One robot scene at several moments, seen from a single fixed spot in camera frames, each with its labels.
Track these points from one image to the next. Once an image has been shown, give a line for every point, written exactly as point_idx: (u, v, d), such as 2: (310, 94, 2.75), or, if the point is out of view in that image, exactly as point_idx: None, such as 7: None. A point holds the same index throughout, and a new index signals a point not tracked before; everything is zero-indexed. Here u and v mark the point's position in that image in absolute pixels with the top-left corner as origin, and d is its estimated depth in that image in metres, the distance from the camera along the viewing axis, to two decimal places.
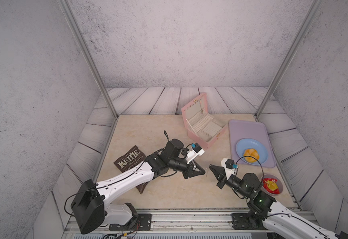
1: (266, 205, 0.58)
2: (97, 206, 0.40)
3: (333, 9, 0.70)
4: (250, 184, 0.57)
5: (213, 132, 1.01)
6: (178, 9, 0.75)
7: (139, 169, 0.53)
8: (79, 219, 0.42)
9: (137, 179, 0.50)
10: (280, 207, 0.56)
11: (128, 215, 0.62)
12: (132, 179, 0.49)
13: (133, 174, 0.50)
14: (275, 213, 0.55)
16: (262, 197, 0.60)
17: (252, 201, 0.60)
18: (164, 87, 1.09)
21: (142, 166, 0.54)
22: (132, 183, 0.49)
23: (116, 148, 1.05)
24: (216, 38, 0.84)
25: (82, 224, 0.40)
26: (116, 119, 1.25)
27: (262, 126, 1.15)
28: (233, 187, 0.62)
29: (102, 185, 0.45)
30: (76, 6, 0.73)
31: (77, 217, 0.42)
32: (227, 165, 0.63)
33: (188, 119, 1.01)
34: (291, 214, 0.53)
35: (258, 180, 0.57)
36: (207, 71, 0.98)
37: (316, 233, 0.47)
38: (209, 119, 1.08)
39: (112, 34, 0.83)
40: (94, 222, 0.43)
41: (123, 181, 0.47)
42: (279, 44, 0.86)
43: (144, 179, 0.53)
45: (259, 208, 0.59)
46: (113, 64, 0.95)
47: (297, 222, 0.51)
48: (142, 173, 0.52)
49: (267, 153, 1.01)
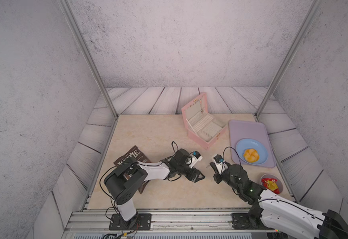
1: (257, 194, 0.59)
2: (141, 178, 0.48)
3: (333, 9, 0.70)
4: (234, 174, 0.61)
5: (214, 132, 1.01)
6: (178, 9, 0.75)
7: (162, 164, 0.66)
8: (117, 189, 0.47)
9: (161, 170, 0.61)
10: (269, 194, 0.57)
11: (133, 211, 0.63)
12: (158, 169, 0.60)
13: (159, 165, 0.63)
14: (264, 199, 0.56)
16: (254, 187, 0.62)
17: (242, 192, 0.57)
18: (164, 87, 1.09)
21: (163, 163, 0.68)
22: (158, 172, 0.59)
23: (116, 148, 1.05)
24: (216, 38, 0.84)
25: (120, 193, 0.46)
26: (116, 119, 1.25)
27: (262, 126, 1.15)
28: (227, 181, 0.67)
29: (142, 164, 0.55)
30: (76, 6, 0.73)
31: (115, 187, 0.47)
32: (215, 161, 0.78)
33: (188, 119, 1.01)
34: (279, 199, 0.54)
35: (240, 169, 0.61)
36: (207, 71, 0.98)
37: (304, 213, 0.47)
38: (210, 119, 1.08)
39: (112, 34, 0.83)
40: (129, 196, 0.49)
41: (155, 167, 0.59)
42: (279, 44, 0.86)
43: (163, 175, 0.64)
45: (251, 198, 0.59)
46: (113, 64, 0.95)
47: (286, 206, 0.51)
48: (165, 167, 0.65)
49: (267, 153, 1.01)
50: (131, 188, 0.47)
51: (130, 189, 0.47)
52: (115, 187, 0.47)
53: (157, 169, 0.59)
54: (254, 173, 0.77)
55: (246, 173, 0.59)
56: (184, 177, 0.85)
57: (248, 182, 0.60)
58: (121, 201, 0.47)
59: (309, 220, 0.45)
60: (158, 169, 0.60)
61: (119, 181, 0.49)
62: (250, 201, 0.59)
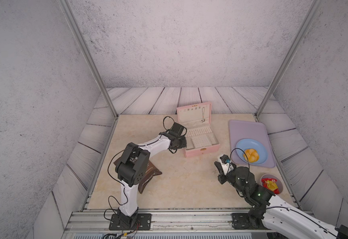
1: (264, 199, 0.56)
2: (146, 157, 0.52)
3: (332, 9, 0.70)
4: (241, 177, 0.59)
5: (201, 144, 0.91)
6: (178, 9, 0.75)
7: (161, 136, 0.70)
8: (129, 173, 0.52)
9: (162, 143, 0.65)
10: (279, 200, 0.55)
11: (135, 205, 0.66)
12: (159, 143, 0.64)
13: (159, 138, 0.67)
14: (273, 207, 0.54)
16: (260, 192, 0.59)
17: (248, 195, 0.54)
18: (164, 87, 1.09)
21: (161, 136, 0.71)
22: (160, 146, 0.64)
23: (116, 148, 1.05)
24: (216, 38, 0.84)
25: (134, 175, 0.52)
26: (116, 119, 1.25)
27: (262, 126, 1.15)
28: (232, 183, 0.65)
29: (142, 144, 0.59)
30: (76, 6, 0.73)
31: (127, 171, 0.53)
32: (222, 161, 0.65)
33: (182, 119, 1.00)
34: (290, 208, 0.52)
35: (248, 172, 0.59)
36: (207, 71, 0.99)
37: (316, 226, 0.46)
38: (207, 131, 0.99)
39: (112, 34, 0.83)
40: (142, 175, 0.56)
41: (155, 143, 0.62)
42: (279, 44, 0.86)
43: (165, 146, 0.69)
45: (257, 202, 0.57)
46: (113, 64, 0.95)
47: (296, 216, 0.50)
48: (164, 139, 0.68)
49: (267, 153, 1.01)
50: (141, 168, 0.52)
51: (141, 170, 0.53)
52: (126, 173, 0.53)
53: (158, 143, 0.63)
54: (254, 173, 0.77)
55: (253, 176, 0.57)
56: (184, 177, 0.85)
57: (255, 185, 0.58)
58: (137, 181, 0.54)
59: (321, 234, 0.45)
60: (159, 143, 0.64)
61: (128, 165, 0.54)
62: (257, 205, 0.58)
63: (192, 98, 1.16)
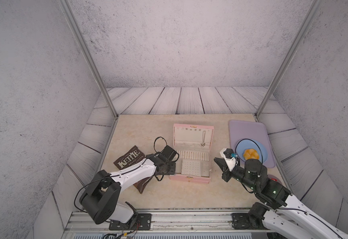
1: (280, 197, 0.50)
2: (115, 192, 0.43)
3: (332, 9, 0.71)
4: (253, 170, 0.51)
5: (191, 172, 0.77)
6: (178, 9, 0.75)
7: (145, 162, 0.59)
8: (94, 207, 0.43)
9: (143, 171, 0.55)
10: (297, 202, 0.48)
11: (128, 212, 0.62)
12: (140, 171, 0.54)
13: (140, 166, 0.56)
14: (291, 209, 0.48)
16: (275, 188, 0.52)
17: (260, 190, 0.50)
18: (164, 87, 1.09)
21: (146, 160, 0.61)
22: (139, 175, 0.54)
23: (116, 148, 1.05)
24: (216, 38, 0.84)
25: (98, 211, 0.42)
26: (116, 119, 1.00)
27: (262, 126, 1.15)
28: (238, 179, 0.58)
29: (116, 174, 0.49)
30: (76, 6, 0.73)
31: (92, 205, 0.44)
32: (226, 155, 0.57)
33: (179, 139, 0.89)
34: (308, 212, 0.46)
35: (260, 165, 0.52)
36: (206, 71, 0.99)
37: (335, 236, 0.43)
38: (203, 158, 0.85)
39: (112, 34, 0.83)
40: (109, 211, 0.46)
41: (134, 172, 0.53)
42: (279, 44, 0.86)
43: (147, 174, 0.58)
45: (270, 199, 0.50)
46: (113, 64, 0.95)
47: (314, 222, 0.45)
48: (147, 167, 0.58)
49: (267, 154, 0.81)
50: (107, 204, 0.43)
51: (107, 205, 0.43)
52: (90, 207, 0.43)
53: (137, 173, 0.53)
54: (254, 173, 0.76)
55: (265, 170, 0.50)
56: None
57: (266, 180, 0.50)
58: (101, 219, 0.44)
59: None
60: (138, 172, 0.53)
61: (95, 198, 0.45)
62: (269, 201, 0.50)
63: (192, 98, 1.16)
